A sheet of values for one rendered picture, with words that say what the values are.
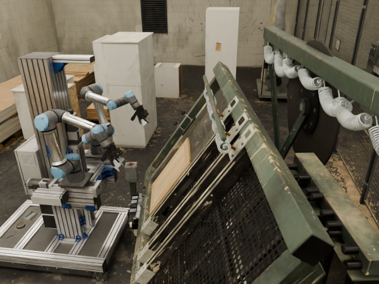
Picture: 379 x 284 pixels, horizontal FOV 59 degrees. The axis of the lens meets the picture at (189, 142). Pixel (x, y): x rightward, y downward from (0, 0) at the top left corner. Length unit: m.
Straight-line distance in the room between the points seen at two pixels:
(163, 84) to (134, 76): 2.81
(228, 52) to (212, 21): 0.62
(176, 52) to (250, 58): 2.34
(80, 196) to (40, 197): 0.32
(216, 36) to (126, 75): 1.97
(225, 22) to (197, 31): 4.59
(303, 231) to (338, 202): 0.38
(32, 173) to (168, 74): 5.12
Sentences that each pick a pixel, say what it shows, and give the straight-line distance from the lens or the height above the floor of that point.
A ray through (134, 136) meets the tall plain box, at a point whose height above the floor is 0.23.
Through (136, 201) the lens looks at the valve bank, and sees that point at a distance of 3.11.
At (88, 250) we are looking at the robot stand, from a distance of 3.55.
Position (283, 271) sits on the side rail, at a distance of 1.17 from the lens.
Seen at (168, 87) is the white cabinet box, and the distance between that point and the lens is 7.96.
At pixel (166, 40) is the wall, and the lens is 11.06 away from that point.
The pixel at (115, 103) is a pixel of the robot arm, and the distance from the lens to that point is 2.98.
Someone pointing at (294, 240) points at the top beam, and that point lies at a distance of 1.10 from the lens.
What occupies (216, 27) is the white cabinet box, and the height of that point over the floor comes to 1.76.
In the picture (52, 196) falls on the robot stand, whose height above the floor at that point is 0.95.
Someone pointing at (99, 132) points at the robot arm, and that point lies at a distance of 2.42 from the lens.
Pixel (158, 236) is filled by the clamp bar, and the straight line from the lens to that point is 2.19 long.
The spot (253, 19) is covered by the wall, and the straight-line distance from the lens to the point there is 10.74.
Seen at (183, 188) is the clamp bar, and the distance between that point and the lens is 2.30.
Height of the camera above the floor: 2.59
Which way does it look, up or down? 26 degrees down
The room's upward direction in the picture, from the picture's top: 1 degrees counter-clockwise
